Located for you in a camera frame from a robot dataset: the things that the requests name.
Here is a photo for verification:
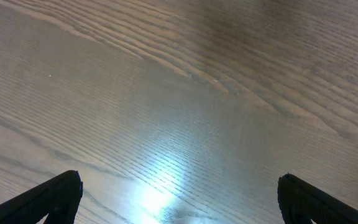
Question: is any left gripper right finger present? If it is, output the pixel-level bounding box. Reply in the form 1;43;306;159
277;174;358;224

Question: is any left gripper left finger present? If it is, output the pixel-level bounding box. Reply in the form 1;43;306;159
0;170;83;224

